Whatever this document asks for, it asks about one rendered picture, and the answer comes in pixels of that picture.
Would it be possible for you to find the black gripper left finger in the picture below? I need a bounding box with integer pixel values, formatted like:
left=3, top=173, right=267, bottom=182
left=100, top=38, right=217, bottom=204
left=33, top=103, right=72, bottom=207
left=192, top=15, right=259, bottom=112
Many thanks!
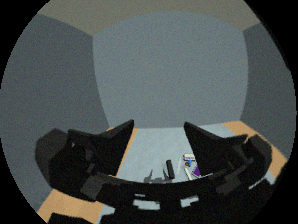
left=68, top=120, right=134, bottom=176

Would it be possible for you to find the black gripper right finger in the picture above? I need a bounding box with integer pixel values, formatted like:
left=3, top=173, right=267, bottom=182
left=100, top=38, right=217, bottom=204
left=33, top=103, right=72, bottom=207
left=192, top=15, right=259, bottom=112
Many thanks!
left=184, top=121, right=247, bottom=176

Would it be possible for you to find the purple ink pad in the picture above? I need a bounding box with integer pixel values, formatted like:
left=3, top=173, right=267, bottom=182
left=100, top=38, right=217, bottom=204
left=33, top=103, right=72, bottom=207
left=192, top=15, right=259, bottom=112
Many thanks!
left=192, top=165, right=201, bottom=179

